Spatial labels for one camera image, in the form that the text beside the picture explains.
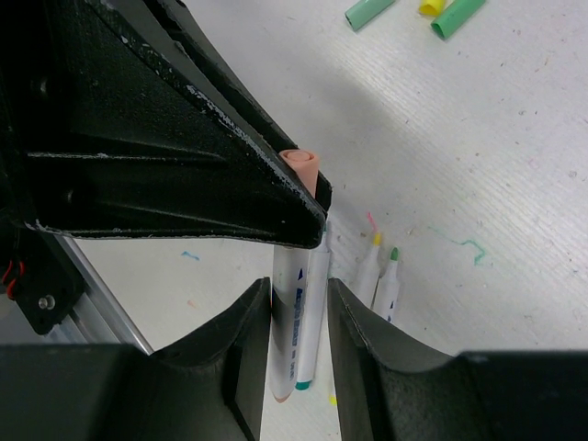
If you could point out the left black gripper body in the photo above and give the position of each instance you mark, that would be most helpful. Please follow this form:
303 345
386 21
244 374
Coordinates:
40 277

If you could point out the light green cap marker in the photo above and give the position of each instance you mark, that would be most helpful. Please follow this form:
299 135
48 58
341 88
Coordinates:
388 288

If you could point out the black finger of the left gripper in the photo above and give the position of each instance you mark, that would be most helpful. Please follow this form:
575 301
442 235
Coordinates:
219 150
131 125

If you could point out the teal green marker pen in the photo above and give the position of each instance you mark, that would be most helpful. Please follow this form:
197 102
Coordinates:
319 264

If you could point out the yellow cap marker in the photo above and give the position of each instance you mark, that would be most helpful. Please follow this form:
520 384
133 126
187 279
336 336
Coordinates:
367 276

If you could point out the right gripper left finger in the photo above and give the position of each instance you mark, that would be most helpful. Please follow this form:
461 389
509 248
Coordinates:
209 385

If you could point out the yellow pen cap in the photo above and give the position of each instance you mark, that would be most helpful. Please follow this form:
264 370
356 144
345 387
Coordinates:
432 8

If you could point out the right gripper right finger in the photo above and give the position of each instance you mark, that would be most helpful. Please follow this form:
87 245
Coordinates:
390 386

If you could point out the teal green pen cap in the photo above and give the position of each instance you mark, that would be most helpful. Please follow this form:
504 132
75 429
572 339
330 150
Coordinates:
363 11

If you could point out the aluminium rail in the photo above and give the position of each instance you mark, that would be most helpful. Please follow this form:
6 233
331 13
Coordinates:
97 317

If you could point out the pink cap marker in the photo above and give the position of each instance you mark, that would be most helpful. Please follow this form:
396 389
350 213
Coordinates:
289 282

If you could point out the pink pen cap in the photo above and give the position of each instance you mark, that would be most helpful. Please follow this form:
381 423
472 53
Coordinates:
306 166

